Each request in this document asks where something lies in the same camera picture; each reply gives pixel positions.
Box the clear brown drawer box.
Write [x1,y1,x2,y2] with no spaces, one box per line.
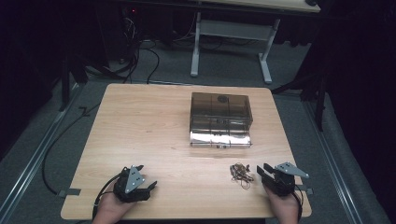
[189,91,254,149]

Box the grey tape strip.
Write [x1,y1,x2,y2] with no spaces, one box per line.
[297,184,315,196]
[56,188,82,199]

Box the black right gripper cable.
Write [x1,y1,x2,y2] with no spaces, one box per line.
[292,184,305,222]

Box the black cable bundle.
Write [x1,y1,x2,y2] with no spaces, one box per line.
[85,12,162,85]

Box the pile of rubber bands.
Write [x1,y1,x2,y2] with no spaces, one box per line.
[229,162,255,190]

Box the long black floor cable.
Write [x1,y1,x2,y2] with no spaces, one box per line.
[41,102,102,196]

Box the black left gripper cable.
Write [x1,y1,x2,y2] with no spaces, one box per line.
[92,173,123,220]

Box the metal floor rail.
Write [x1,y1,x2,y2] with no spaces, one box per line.
[303,100,365,224]
[0,81,84,219]

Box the black metal stand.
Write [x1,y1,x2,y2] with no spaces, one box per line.
[270,60,332,133]
[58,50,91,113]

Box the person's left hand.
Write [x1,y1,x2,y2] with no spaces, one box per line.
[92,190,138,224]

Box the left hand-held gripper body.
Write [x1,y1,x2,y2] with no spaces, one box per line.
[113,165,151,203]

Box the white metal frame desk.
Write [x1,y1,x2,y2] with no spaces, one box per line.
[189,0,322,85]

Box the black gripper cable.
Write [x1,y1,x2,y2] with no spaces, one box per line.
[292,184,305,222]
[92,173,123,220]

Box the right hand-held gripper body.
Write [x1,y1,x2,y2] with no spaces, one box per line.
[261,161,311,198]

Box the person's right hand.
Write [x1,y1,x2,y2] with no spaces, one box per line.
[263,185,301,224]

